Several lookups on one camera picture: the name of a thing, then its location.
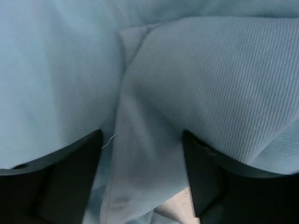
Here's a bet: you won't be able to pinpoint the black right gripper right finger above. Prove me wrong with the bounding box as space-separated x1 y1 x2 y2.
182 131 299 224

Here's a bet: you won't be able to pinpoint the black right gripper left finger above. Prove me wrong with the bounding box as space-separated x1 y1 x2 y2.
0 130 103 224

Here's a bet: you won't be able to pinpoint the light blue trousers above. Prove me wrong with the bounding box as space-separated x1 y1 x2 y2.
0 0 299 224

